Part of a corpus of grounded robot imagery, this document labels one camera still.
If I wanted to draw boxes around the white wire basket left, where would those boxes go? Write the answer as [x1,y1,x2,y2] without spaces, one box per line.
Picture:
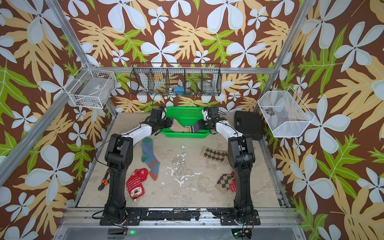
[66,64,117,109]

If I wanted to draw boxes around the white mesh basket right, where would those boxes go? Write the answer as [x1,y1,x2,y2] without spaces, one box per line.
[258,87,315,138]

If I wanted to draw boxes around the brown argyle sock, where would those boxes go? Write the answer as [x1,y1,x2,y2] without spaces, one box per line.
[200,147,228,162]
[215,174,232,194]

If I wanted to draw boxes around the cream purple striped sock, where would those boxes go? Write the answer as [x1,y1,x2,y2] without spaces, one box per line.
[170,120,201,133]

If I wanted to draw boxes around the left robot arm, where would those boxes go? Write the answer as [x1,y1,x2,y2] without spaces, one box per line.
[100,107,171,227]

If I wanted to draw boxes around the red christmas sock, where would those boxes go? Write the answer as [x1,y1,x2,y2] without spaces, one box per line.
[230,171,237,193]
[126,168,149,202]

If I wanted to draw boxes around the black left camera cable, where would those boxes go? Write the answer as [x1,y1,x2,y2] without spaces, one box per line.
[149,91,169,112]

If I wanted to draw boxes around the green plastic basket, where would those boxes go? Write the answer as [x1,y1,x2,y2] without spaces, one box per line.
[162,107,211,139]

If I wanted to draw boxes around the black wire shelf basket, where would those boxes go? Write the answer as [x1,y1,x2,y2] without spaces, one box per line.
[129,63,222,97]

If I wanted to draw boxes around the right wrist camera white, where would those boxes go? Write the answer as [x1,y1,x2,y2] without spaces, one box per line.
[202,109,209,121]

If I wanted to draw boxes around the black plastic tool case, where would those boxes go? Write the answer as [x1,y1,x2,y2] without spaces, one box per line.
[234,111,264,141]

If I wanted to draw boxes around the orange black pliers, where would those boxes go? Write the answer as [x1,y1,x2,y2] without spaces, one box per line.
[98,170,110,191]

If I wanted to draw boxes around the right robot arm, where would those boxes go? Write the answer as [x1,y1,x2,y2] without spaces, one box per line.
[202,107,260,226]

